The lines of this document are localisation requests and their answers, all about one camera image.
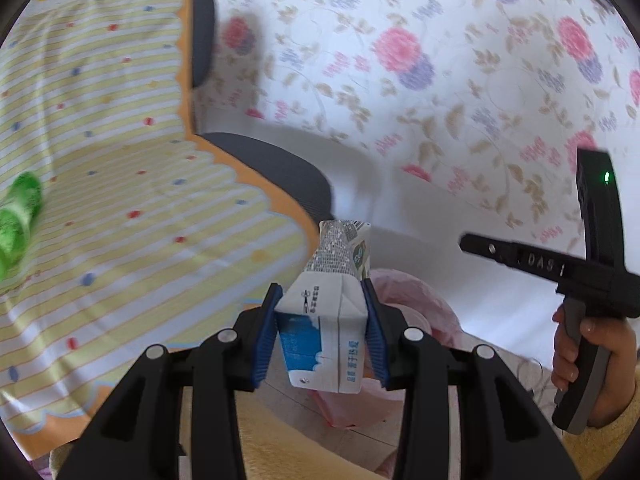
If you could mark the person's right forearm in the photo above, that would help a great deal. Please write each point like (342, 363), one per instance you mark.
(610, 445)

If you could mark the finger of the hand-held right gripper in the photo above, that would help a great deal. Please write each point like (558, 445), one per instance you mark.
(487, 249)

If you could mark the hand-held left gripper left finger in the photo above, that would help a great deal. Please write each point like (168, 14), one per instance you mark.
(265, 340)

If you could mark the blue and white milk carton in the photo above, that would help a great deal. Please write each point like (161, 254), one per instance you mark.
(310, 340)

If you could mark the grey office chair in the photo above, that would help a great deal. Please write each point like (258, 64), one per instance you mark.
(280, 170)

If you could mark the yellow striped chair cover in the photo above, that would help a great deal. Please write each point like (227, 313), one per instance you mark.
(125, 160)

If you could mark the pink plastic bag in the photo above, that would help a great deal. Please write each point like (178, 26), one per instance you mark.
(425, 310)

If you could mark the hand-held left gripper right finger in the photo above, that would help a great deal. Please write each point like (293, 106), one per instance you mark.
(374, 345)

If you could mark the person's right hand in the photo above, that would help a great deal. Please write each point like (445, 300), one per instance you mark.
(615, 360)

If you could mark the green plastic bottle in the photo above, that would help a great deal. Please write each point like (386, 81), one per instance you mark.
(17, 220)

